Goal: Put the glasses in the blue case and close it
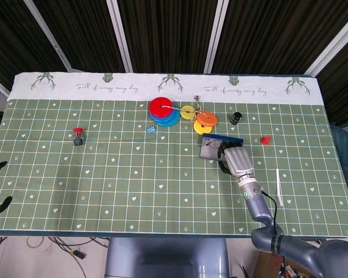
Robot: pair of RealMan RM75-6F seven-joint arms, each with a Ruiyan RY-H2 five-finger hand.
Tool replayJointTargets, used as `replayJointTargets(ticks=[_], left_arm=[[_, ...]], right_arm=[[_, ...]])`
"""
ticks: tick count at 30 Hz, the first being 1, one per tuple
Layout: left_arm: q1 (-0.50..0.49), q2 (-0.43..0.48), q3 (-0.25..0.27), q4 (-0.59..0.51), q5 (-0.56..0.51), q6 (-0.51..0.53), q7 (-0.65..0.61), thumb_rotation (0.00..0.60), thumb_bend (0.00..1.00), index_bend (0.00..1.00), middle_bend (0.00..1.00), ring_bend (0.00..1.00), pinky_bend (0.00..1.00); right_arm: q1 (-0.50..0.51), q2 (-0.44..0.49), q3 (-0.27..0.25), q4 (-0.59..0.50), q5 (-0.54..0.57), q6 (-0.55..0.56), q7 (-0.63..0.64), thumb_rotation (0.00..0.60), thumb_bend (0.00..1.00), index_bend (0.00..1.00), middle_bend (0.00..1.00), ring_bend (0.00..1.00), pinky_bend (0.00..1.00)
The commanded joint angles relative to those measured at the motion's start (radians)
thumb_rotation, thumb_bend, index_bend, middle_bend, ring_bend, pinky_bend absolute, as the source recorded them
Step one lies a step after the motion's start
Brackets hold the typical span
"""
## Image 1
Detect orange ring disc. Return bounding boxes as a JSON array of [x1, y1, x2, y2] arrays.
[[197, 111, 218, 127]]

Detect grey metal support bar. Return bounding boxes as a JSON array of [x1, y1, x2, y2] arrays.
[[106, 0, 133, 73], [202, 0, 226, 74], [23, 0, 74, 72], [304, 11, 348, 78]]

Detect yellow ring disc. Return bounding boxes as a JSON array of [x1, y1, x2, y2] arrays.
[[193, 119, 213, 136]]

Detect tangled floor cables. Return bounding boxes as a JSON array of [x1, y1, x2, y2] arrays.
[[0, 236, 108, 278]]

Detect dark pleated curtain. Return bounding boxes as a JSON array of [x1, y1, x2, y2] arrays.
[[0, 0, 348, 125]]

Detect red ring disc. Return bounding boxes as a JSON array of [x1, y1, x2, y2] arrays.
[[149, 97, 173, 118]]

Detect small yellow-green ring disc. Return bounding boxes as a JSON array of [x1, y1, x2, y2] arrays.
[[180, 105, 196, 120]]

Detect blue glasses case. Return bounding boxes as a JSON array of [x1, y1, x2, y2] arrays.
[[200, 133, 244, 162]]

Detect cardboard box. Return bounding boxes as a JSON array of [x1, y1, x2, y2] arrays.
[[258, 250, 317, 278]]

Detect braided string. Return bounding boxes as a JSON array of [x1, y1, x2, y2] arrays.
[[161, 95, 207, 128]]

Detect green grid tablecloth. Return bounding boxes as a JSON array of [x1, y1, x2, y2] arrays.
[[0, 72, 348, 239]]

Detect red emergency stop button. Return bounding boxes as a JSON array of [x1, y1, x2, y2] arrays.
[[73, 126, 85, 147]]

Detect white stick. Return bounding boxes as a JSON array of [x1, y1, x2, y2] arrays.
[[275, 167, 285, 207]]

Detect teal ring disc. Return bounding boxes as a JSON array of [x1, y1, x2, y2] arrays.
[[155, 108, 181, 127]]

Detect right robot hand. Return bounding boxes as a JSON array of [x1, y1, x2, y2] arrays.
[[216, 141, 255, 178]]

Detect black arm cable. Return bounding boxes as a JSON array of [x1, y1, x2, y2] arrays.
[[260, 189, 288, 278]]

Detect grey-blue robot torso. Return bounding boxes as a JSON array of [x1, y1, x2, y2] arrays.
[[104, 237, 230, 278]]

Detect blue ring disc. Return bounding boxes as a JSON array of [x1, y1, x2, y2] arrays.
[[149, 109, 177, 123]]

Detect black cylinder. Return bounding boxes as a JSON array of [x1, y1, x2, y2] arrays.
[[229, 111, 243, 125]]

